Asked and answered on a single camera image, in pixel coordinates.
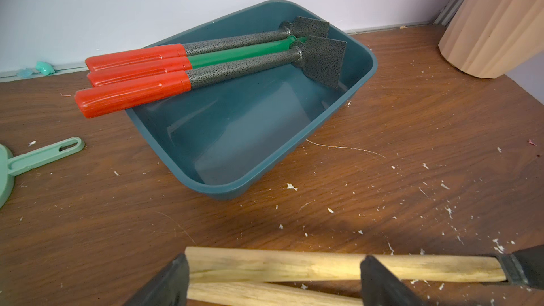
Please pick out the speckled black metal hoe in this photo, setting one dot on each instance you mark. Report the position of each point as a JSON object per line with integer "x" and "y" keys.
{"x": 300, "y": 27}

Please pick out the teal plastic storage box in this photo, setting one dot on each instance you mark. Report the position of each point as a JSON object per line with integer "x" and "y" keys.
{"x": 220, "y": 140}

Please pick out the beige ribbed flower pot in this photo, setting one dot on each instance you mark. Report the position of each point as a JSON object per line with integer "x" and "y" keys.
{"x": 488, "y": 38}

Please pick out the green metal hoe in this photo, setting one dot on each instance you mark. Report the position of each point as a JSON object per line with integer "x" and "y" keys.
{"x": 135, "y": 64}

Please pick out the mint green hand brush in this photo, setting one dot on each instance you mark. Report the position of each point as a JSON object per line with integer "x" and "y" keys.
{"x": 13, "y": 166}

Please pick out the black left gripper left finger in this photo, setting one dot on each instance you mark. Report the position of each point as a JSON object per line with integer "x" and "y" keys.
{"x": 168, "y": 287}

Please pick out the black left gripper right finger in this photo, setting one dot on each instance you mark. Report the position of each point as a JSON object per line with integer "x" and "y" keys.
{"x": 380, "y": 287}

